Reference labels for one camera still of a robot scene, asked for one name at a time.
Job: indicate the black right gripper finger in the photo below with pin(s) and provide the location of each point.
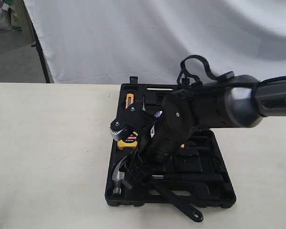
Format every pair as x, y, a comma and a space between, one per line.
137, 171

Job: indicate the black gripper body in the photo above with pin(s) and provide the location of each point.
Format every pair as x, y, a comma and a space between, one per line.
165, 141

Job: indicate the black adjustable wrench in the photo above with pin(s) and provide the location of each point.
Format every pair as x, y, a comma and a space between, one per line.
190, 211

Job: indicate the claw hammer black grip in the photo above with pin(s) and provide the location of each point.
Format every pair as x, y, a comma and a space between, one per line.
118, 177

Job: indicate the electrical tape roll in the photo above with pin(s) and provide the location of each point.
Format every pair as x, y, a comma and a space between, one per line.
158, 114

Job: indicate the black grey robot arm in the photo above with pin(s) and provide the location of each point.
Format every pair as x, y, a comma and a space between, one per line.
240, 102

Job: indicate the black plastic tool case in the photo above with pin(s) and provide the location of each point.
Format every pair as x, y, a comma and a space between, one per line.
204, 158

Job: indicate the yellow tape measure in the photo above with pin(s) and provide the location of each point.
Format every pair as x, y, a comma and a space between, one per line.
130, 142

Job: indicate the orange utility knife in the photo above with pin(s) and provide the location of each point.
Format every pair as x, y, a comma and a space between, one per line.
129, 100

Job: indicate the white backdrop cloth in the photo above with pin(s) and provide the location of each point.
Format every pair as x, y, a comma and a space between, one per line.
107, 41

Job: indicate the black backdrop stand pole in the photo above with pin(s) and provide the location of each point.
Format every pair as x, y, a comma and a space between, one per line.
36, 44

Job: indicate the white sack in background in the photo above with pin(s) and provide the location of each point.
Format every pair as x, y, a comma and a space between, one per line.
5, 6

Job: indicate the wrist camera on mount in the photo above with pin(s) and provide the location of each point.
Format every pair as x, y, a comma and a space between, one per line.
134, 118

